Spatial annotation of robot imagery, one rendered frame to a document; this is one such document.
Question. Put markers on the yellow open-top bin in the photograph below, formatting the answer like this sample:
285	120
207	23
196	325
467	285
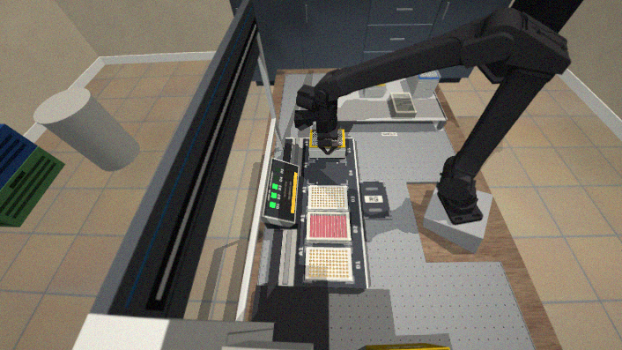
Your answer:
419	346

